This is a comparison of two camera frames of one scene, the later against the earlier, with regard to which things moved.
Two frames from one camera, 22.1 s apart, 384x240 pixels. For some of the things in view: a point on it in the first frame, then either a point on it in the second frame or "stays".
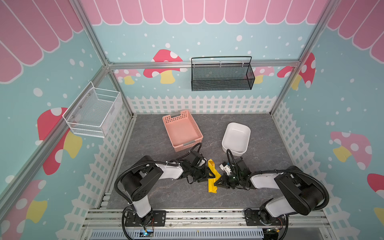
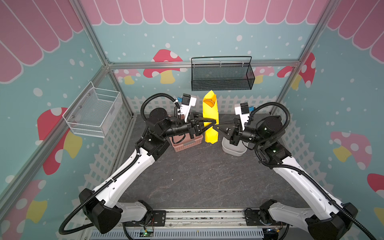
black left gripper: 205,175 → 205,121
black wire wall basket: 224,73 stays
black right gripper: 227,179 → 235,134
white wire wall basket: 94,111 stays
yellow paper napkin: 211,187 → 211,134
